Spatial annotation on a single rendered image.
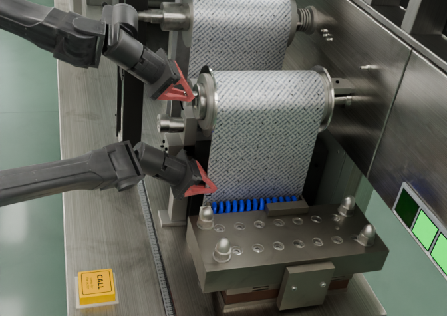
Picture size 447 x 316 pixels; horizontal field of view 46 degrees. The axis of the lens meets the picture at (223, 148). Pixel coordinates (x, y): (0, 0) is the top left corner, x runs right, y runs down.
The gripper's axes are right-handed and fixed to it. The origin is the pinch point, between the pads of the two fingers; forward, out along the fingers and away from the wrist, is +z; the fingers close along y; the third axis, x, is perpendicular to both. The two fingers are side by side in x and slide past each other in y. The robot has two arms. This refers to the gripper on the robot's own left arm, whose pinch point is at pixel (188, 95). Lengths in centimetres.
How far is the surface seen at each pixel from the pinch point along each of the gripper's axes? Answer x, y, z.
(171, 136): -11.5, -4.1, 7.4
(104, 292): -37.4, 20.3, 5.4
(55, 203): -123, -111, 64
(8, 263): -134, -75, 46
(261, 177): -3.5, 7.7, 23.8
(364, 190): 6, -3, 66
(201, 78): 3.7, -2.8, 1.2
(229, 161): -4.6, 7.0, 14.5
